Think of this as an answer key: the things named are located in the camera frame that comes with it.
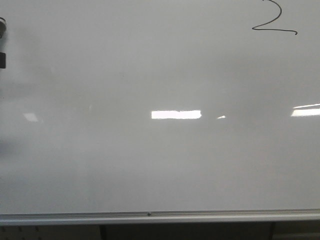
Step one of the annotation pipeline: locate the white whiteboard with aluminium frame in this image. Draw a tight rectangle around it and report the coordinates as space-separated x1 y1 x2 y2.
0 0 320 226

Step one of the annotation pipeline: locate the grey pegboard panel under board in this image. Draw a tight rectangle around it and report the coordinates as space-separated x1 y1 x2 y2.
0 225 101 240

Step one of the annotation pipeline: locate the black drawn number two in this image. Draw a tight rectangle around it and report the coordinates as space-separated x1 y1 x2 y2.
251 0 299 36

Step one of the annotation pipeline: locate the white black whiteboard marker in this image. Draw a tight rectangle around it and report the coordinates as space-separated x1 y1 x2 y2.
0 17 7 69

